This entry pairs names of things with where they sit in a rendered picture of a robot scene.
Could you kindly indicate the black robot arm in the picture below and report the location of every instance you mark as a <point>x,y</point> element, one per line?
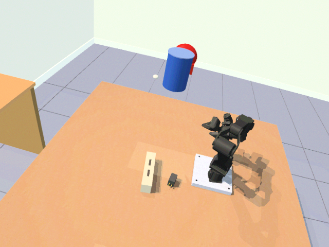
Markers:
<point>222,162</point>

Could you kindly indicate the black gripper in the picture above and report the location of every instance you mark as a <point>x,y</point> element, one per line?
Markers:
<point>214,125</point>

